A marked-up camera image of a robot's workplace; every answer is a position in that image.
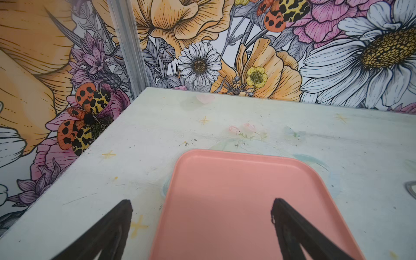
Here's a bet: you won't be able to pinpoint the pink plastic tray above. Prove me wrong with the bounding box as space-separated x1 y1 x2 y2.
150 149 364 260

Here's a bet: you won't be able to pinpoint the metal wire tongs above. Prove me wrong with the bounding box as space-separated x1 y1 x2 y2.
404 181 416 199

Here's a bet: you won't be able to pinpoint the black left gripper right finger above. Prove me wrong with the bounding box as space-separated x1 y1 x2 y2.
271 198 352 260

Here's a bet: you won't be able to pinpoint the aluminium corner post left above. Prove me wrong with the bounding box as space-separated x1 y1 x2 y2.
107 0 148 99

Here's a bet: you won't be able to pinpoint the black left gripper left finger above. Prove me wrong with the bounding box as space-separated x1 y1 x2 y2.
54 199 133 260

